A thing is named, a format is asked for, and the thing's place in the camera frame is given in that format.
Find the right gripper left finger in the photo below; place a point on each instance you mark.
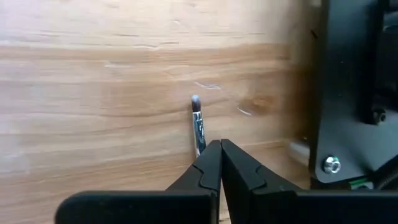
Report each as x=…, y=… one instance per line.
x=208, y=174

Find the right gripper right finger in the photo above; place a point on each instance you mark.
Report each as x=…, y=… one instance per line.
x=239, y=174

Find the black paintbrush dark bristles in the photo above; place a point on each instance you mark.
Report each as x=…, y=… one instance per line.
x=199, y=130

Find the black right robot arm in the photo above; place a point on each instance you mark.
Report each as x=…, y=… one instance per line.
x=382, y=62

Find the silver hex bolt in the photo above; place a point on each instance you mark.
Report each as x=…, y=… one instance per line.
x=331, y=165

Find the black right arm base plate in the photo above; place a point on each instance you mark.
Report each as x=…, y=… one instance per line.
x=342, y=140

